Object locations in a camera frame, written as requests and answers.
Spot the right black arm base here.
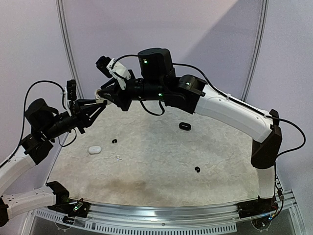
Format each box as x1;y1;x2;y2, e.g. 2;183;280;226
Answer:
236;196;278;218

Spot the white oval charging case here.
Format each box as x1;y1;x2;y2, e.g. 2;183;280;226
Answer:
88;146;102;155

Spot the black oval charging case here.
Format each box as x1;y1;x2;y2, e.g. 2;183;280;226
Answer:
179;122;191;131

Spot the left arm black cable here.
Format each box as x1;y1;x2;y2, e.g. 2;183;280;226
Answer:
23;80;67;138

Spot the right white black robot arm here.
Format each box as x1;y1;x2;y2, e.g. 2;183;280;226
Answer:
96;47;282;213

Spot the aluminium front rail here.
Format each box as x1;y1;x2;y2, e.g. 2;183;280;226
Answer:
28;189;296;233

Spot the aluminium corner post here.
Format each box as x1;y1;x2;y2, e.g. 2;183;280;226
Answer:
241;0;268;101
56;0;85;98

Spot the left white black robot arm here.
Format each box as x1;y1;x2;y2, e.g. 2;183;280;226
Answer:
0;98;108;226

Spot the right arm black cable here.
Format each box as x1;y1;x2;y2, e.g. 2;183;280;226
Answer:
113;54;306;156

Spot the left aluminium corner post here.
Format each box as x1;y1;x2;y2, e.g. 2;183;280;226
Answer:
56;0;85;98

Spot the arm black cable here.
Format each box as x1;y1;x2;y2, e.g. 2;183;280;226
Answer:
113;54;306;156
23;80;67;138

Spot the right aluminium corner post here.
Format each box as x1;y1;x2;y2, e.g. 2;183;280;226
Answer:
241;0;268;101

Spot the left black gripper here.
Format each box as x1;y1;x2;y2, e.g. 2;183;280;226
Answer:
42;98;105;140

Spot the small white charging case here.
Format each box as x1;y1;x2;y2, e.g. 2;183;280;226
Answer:
94;89;112;105

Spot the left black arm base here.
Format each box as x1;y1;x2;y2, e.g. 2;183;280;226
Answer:
47;198;91;218

